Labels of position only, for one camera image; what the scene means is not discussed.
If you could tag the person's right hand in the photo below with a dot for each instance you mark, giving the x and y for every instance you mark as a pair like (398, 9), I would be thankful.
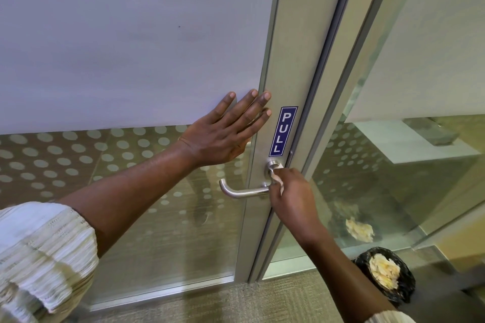
(297, 205)

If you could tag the person's left hand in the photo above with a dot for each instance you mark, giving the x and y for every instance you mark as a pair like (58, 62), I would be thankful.
(218, 137)

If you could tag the white tissue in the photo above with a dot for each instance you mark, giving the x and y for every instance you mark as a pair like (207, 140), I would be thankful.
(278, 181)

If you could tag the person's left forearm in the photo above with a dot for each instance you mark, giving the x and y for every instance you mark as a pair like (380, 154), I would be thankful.
(129, 194)

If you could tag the person's right forearm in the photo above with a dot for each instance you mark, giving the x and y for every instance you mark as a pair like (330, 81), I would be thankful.
(341, 281)

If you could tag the blue PULL sign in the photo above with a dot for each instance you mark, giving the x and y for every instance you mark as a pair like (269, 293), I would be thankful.
(283, 131)

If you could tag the frosted glass door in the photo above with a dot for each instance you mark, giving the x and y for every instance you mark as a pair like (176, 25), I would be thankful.
(113, 31)

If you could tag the black trash bin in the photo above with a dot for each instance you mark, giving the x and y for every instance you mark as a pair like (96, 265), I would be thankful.
(408, 281)

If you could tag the frosted glass partition panel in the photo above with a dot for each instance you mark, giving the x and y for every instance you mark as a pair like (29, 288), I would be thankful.
(435, 50)

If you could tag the white striped left sleeve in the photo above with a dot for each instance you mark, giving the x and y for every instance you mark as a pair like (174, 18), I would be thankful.
(41, 254)

